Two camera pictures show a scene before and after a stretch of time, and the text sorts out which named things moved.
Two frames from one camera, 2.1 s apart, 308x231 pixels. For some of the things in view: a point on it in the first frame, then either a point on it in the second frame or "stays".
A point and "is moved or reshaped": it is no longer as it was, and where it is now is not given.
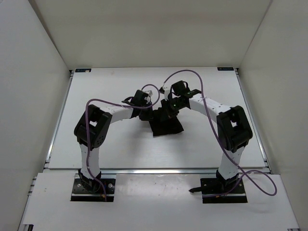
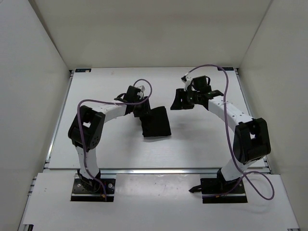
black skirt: [163, 124] is moved or reshaped
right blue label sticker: [225, 69] stays
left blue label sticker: [83, 70] stays
